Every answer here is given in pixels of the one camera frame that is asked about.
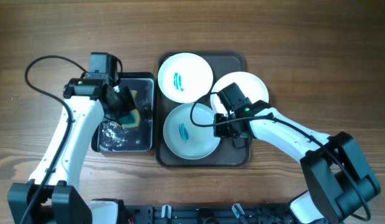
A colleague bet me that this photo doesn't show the green and yellow sponge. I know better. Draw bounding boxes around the green and yellow sponge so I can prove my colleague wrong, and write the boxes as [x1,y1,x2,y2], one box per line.
[115,90,140,128]

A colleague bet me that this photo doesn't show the white plate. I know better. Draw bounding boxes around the white plate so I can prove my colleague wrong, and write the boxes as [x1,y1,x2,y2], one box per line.
[211,72,269,114]
[158,53,214,103]

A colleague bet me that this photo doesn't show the pale blue plate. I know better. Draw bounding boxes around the pale blue plate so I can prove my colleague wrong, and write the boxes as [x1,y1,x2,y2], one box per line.
[163,103,221,160]

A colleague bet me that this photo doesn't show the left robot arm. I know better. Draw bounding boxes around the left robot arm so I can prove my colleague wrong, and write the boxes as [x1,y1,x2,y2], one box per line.
[7,52,136,223]

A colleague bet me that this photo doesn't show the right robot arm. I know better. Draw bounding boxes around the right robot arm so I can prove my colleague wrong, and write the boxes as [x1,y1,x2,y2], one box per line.
[214,83,381,223]

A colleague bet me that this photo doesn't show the dark brown serving tray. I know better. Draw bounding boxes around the dark brown serving tray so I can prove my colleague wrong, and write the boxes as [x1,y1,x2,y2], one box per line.
[155,51,252,169]

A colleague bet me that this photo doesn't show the black water basin tray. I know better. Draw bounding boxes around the black water basin tray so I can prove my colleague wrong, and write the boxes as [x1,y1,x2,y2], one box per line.
[91,72,156,153]

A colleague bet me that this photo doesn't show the left black cable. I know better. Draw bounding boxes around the left black cable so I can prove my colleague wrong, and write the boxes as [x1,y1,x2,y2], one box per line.
[18,55,87,224]

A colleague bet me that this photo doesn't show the black cable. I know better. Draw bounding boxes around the black cable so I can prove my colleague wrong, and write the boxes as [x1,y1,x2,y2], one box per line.
[189,91,373,222]
[18,55,87,224]

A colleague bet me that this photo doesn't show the right black cable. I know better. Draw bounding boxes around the right black cable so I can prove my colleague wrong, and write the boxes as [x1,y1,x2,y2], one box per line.
[189,91,373,222]

